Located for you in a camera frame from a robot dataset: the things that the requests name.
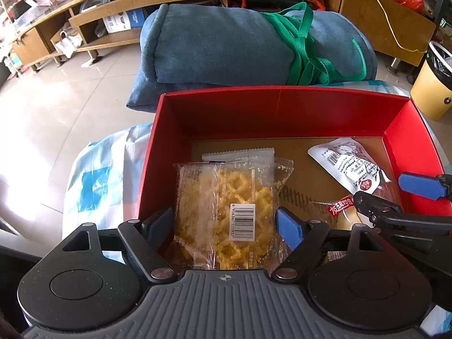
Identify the wooden TV cabinet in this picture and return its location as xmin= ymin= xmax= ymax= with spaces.
xmin=10 ymin=0 xmax=436 ymax=75

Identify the blue white checkered tablecloth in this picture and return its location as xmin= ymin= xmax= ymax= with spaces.
xmin=62 ymin=78 xmax=452 ymax=333

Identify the black metal rack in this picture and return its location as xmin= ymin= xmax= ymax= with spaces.
xmin=403 ymin=0 xmax=452 ymax=43

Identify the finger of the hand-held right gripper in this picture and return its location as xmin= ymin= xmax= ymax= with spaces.
xmin=398 ymin=172 xmax=452 ymax=200
xmin=353 ymin=191 xmax=452 ymax=235

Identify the yellow crispy snack clear packet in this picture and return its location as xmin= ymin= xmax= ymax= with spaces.
xmin=169 ymin=158 xmax=294 ymax=271

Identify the white packet with red seal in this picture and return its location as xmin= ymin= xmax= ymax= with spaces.
xmin=307 ymin=137 xmax=392 ymax=195

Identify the white paper bag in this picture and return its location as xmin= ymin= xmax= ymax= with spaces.
xmin=51 ymin=30 xmax=82 ymax=59

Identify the yellow trash bin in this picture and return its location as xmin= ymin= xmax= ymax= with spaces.
xmin=410 ymin=40 xmax=452 ymax=121

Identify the white packet with green label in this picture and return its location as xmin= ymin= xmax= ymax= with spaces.
xmin=202 ymin=147 xmax=275 ymax=165

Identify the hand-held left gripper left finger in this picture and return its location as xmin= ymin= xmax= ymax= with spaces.
xmin=62 ymin=207 xmax=177 ymax=285

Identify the white and blue carton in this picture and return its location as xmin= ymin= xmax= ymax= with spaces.
xmin=102 ymin=9 xmax=145 ymax=34

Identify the red plastic bag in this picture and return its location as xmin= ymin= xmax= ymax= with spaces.
xmin=390 ymin=0 xmax=426 ymax=15

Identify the black furniture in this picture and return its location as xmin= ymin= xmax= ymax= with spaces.
xmin=0 ymin=244 xmax=60 ymax=325

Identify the rolled blue blanket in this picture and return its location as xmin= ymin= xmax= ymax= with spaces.
xmin=126 ymin=3 xmax=378 ymax=114

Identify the red cardboard box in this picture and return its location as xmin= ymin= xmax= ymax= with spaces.
xmin=134 ymin=85 xmax=446 ymax=265

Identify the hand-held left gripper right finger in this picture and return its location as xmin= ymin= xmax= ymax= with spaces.
xmin=270 ymin=207 xmax=389 ymax=285

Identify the yellow cable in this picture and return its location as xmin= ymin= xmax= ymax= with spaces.
xmin=357 ymin=0 xmax=429 ymax=53

